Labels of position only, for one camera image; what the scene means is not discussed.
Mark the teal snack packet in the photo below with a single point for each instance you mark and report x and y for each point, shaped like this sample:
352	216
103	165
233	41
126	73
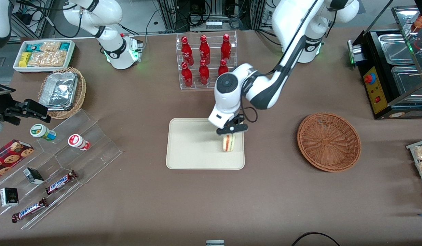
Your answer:
31	46
65	46

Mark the white rectangular snack bin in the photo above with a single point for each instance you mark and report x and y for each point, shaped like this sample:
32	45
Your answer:
72	54

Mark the clear acrylic bottle rack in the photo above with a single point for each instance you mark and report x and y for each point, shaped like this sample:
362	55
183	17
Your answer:
197	85

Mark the red lidded yogurt cup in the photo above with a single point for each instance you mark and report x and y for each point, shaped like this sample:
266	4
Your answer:
78	141

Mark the green lidded yogurt cup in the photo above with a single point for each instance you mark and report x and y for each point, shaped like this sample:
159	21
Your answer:
42	132

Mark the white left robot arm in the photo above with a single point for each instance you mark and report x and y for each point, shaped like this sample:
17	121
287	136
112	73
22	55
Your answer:
289	20

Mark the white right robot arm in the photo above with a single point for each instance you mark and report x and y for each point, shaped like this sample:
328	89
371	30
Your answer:
108	20

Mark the black and white box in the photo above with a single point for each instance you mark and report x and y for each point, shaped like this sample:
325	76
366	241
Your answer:
9	197

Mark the yellow snack packet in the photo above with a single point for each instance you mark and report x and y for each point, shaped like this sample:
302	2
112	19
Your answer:
24	59

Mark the small clear cracker bag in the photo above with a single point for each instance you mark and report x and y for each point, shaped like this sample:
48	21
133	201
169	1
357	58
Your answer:
50	46

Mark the light wicker basket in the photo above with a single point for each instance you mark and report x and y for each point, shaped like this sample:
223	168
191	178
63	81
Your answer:
81	90

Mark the beige plastic tray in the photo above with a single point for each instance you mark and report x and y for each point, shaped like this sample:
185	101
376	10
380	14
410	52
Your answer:
193	147

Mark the triangular sandwich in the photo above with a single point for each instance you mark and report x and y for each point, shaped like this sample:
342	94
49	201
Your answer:
228	143

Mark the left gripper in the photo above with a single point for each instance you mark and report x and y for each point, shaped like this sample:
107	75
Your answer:
239	119

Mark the grey white device edge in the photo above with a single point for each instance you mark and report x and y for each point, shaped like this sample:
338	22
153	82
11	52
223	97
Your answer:
215	243

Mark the red cola bottle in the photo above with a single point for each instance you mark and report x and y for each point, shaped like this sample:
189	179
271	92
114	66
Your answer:
226	48
187	76
204	73
204	50
223	68
186	51

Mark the small black box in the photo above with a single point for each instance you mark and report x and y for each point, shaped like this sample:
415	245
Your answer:
33	175

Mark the red emergency stop button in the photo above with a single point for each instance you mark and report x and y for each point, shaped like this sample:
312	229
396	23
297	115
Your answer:
370	78

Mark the large clear cracker bag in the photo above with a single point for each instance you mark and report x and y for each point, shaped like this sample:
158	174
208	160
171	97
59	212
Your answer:
46	58

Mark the black hot display case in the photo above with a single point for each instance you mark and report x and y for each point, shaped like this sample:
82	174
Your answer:
376	95

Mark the steel pan in case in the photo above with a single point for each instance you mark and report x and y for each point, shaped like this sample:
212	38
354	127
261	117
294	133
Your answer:
397	49
407	82

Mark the silver foil container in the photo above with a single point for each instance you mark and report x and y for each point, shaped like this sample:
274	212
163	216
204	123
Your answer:
58	90

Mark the round brown wicker basket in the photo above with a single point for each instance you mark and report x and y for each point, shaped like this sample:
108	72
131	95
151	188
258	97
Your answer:
328	141

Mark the snickers chocolate bar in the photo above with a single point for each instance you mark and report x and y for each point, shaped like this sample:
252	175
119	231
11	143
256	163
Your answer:
29	210
60	182

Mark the clear acrylic stepped stand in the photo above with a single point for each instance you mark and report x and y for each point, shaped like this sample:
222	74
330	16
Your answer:
94	150

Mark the white power strip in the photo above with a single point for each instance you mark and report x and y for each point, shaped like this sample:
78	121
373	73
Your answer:
214	24

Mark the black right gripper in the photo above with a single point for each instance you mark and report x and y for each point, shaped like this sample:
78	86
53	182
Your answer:
2	106

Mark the red plaid cookie box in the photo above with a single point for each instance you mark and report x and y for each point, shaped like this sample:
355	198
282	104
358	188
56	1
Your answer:
9	159

